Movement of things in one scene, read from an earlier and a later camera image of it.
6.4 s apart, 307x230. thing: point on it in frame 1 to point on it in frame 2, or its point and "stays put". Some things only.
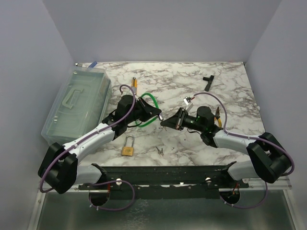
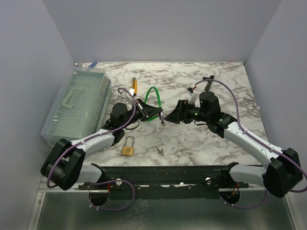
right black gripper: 176,121 to 181,113
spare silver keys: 160,152 stays put
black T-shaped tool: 209,80 stays put
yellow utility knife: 134,84 stays put
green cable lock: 159,116 to 159,99
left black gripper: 149,110 stays put
